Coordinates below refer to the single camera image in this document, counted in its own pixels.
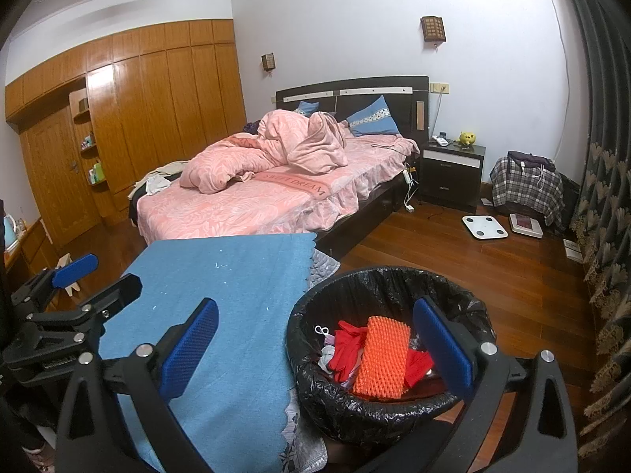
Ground light blue kettle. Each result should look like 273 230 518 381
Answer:
2 212 23 253

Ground large blue pillow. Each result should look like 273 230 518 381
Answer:
346 94 401 137

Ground wooden wardrobe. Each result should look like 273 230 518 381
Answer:
4 19 248 253

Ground white bathroom scale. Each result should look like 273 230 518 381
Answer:
461 214 509 241

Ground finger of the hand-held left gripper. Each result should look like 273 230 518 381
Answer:
28 274 144 344
10 253 100 315

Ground plaid bag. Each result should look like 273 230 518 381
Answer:
490 158 566 228

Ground dark clothes on plaid bag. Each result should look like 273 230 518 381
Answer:
507 150 556 169

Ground white scale with red centre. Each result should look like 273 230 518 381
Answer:
509 212 544 237

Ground large wall lamp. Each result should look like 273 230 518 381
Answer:
420 15 446 45

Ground white garment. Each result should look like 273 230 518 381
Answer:
146 172 171 196

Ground white power strip with cable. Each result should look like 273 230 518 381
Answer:
401 162 418 214

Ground white wall cable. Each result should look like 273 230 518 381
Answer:
549 0 576 164

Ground low wooden cabinet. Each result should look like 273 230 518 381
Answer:
4 217 63 290

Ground bin with black plastic liner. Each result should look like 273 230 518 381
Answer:
285 265 497 443

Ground blue table cloth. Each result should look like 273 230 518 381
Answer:
95 233 319 473

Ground orange foam net sleeve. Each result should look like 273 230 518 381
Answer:
352 315 411 398

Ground dark nightstand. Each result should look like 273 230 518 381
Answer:
418 137 487 210

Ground pink duvet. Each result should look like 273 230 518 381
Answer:
178 109 350 189

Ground dark garment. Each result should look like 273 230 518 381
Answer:
129 184 149 221

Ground dark patterned curtain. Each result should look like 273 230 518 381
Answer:
551 0 631 473

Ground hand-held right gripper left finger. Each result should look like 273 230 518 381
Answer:
56 298 221 473

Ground bed with dark headboard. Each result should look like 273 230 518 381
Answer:
129 76 430 257

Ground beige garment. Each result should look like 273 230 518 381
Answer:
147 160 191 176

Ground red cloth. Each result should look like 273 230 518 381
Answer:
327 320 369 374
406 349 435 388

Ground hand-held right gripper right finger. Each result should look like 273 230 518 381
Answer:
412 296 579 473

